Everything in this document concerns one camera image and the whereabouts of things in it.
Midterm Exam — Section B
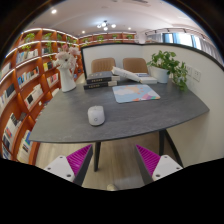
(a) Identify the ceiling spotlight cluster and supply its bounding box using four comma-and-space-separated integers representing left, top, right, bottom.
96, 20, 118, 33

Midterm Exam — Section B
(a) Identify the pastel cartoon print mouse pad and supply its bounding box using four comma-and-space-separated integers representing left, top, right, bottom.
111, 84, 161, 104

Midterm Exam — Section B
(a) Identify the white computer mouse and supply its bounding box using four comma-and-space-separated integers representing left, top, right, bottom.
87, 105, 106, 127

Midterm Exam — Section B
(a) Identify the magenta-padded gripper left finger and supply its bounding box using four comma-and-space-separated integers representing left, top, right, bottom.
43, 143, 94, 187

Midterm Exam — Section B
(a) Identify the green plant in white pot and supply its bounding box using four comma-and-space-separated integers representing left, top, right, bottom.
146, 49, 189, 92

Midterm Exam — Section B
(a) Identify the tan upholstered chair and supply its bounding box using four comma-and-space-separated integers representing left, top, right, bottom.
122, 57, 149, 74
90, 57, 117, 74

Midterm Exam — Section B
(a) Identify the window with sheer curtains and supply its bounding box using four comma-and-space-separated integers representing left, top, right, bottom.
144, 29, 221, 61

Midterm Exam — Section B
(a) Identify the blue and white book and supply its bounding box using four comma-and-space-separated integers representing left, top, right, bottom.
134, 72, 158, 85

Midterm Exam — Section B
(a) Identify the thick white book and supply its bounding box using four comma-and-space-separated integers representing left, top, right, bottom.
110, 65, 141, 83

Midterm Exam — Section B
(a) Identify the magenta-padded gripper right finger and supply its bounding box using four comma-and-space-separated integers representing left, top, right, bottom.
134, 143, 184, 186

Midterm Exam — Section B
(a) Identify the white vase with pink flowers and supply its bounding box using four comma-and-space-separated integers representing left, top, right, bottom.
53, 43, 82, 93

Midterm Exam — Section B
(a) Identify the orange wooden bookshelf unit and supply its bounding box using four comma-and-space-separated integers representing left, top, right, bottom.
0, 28, 84, 166

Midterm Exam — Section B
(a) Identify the wooden wall shelf with plants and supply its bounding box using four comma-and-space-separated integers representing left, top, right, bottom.
78, 31, 138, 46

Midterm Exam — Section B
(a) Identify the white wall socket panel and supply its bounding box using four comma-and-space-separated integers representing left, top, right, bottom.
186, 64, 202, 83

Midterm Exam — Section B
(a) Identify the thin dark hardcover book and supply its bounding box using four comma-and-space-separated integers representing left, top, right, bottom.
83, 79, 118, 91

